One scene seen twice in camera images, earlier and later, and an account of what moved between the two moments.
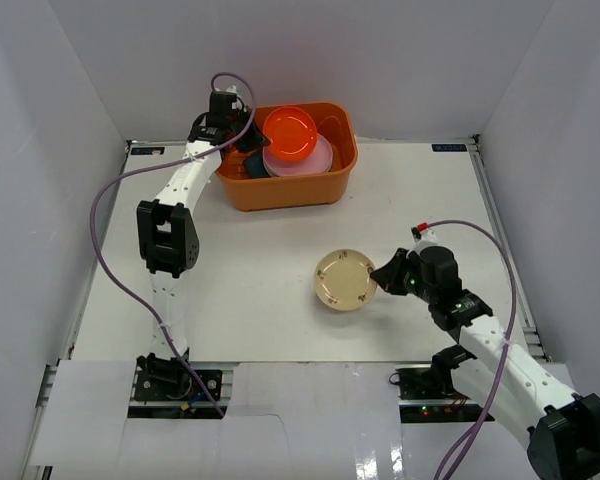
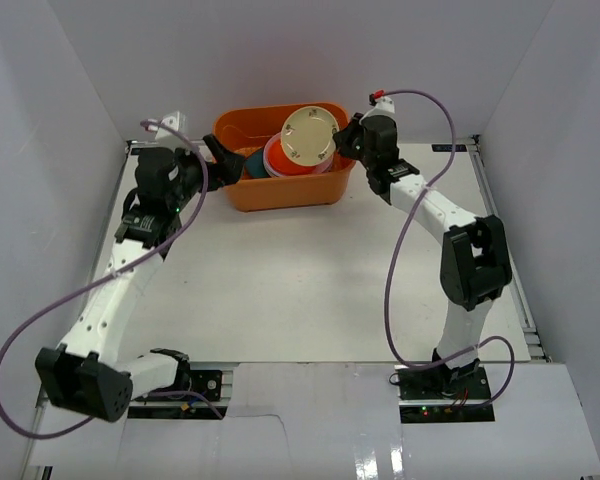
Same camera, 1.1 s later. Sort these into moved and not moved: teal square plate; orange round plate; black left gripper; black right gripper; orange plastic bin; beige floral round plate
Moved: beige floral round plate; black right gripper; orange round plate; black left gripper
Not moved: teal square plate; orange plastic bin
